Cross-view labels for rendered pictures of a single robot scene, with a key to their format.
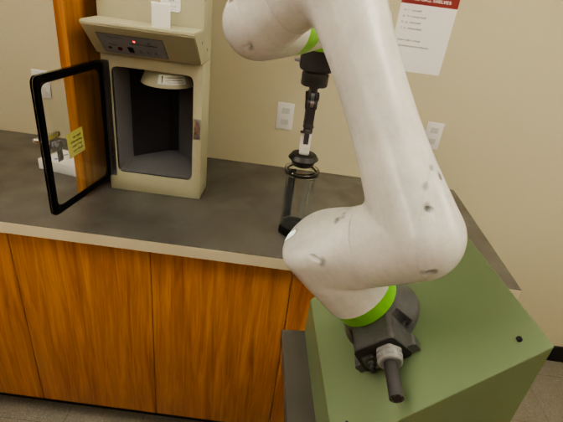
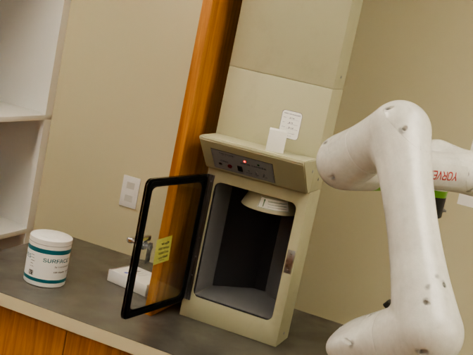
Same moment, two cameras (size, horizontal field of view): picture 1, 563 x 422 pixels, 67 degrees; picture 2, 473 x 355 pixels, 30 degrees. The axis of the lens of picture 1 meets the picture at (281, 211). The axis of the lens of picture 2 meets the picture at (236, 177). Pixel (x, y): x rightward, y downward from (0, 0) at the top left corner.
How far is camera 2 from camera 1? 1.11 m
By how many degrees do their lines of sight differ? 27
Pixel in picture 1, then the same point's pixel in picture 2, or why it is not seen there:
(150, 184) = (223, 318)
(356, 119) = (390, 235)
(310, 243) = (346, 330)
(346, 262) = (367, 344)
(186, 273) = not seen: outside the picture
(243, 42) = (328, 173)
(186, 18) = (301, 146)
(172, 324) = not seen: outside the picture
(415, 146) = (426, 258)
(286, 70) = not seen: hidden behind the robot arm
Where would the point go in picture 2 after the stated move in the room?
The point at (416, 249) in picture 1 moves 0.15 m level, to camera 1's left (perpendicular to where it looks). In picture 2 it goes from (412, 330) to (331, 304)
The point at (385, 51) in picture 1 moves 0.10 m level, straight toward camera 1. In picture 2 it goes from (417, 191) to (397, 194)
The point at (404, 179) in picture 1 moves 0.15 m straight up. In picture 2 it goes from (413, 279) to (433, 198)
